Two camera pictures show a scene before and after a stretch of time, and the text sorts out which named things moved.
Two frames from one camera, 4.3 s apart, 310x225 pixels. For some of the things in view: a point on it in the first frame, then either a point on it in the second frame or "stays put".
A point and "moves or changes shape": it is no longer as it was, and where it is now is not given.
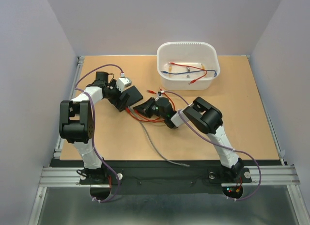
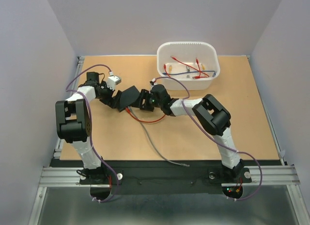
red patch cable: x=137 y=115 moves or changes shape
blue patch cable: x=215 y=73 stays put
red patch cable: x=129 y=112 stays put
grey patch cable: x=151 y=143 stays put
